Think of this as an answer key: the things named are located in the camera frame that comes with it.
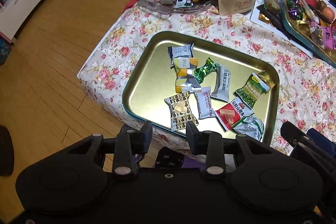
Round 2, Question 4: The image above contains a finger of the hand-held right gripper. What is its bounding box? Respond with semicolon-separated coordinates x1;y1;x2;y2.
280;121;311;147
291;128;336;172

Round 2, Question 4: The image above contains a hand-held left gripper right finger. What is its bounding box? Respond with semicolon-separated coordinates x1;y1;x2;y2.
186;121;273;178

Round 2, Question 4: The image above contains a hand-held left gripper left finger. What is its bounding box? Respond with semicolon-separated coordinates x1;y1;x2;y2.
67;120;153;177

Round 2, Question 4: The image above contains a brown gold patterned snack packet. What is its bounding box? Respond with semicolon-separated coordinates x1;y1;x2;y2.
164;91;199;132

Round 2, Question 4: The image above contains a white hawthorn strip packet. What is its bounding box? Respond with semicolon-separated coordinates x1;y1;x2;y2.
194;86;217;120

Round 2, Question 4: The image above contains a red white snack packet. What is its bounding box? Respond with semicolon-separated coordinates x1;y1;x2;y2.
215;97;254;132

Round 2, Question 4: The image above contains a green white snack packet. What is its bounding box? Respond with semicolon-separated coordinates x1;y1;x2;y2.
232;113;264;142

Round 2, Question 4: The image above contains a grey white snack packet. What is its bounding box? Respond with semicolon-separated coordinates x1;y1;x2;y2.
211;63;231;103

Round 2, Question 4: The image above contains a green pea snack packet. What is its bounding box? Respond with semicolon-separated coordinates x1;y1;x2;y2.
235;73;271;102

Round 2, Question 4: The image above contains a dark green candy packet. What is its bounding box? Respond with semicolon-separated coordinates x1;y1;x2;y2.
194;57;217;84

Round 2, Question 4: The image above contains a gold metal tray teal rim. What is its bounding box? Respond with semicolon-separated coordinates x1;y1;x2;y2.
121;31;280;147

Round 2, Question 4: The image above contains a white grey candy packet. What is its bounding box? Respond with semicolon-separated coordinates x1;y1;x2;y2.
167;43;195;68

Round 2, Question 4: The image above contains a black purple patterned clothing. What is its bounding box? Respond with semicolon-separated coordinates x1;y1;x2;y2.
155;147;208;169

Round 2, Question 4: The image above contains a floral tablecloth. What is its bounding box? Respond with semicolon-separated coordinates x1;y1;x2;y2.
77;2;336;164

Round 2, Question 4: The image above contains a pink snack bag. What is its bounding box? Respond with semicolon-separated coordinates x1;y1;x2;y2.
310;25;336;51

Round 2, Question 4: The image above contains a teal gold serving tray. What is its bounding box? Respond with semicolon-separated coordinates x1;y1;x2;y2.
281;0;336;68

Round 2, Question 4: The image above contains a black flat box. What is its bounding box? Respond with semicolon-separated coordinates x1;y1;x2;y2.
257;4;292;38

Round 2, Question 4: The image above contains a white flat board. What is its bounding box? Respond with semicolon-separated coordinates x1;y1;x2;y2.
250;0;314;59

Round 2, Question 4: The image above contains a red yellow apple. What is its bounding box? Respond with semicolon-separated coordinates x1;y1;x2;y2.
322;6;336;24

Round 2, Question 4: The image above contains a pile of purple green candies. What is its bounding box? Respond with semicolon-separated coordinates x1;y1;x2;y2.
286;0;310;21

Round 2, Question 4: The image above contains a dark round object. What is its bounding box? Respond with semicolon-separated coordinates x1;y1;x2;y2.
0;126;15;177

